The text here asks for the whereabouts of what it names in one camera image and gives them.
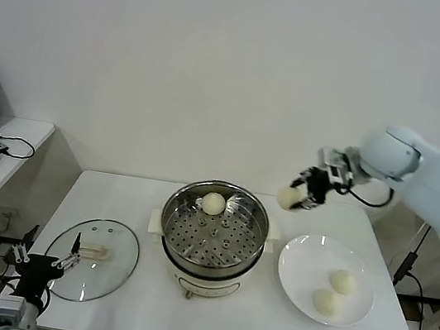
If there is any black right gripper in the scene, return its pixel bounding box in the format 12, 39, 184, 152
285, 163, 341, 219

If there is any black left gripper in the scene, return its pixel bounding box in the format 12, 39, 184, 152
0, 222, 87, 308

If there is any white steamed baozi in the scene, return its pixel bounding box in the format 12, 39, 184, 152
199, 190, 228, 218
309, 287, 346, 319
275, 184, 305, 213
327, 267, 361, 298

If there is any glass lid with cream handle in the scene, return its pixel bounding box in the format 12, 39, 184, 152
36, 210, 145, 311

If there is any white round plate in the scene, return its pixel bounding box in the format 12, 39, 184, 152
269, 229, 383, 330

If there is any cream electric cooking pot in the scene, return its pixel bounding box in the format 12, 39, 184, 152
137, 197, 285, 313

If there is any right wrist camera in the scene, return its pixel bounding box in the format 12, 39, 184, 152
313, 145, 360, 187

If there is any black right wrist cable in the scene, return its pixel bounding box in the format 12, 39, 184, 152
333, 178, 397, 211

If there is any black dongle cable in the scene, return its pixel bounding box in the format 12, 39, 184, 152
0, 132, 38, 161

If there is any black cable with adapter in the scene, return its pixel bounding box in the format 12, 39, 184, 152
384, 218, 440, 330

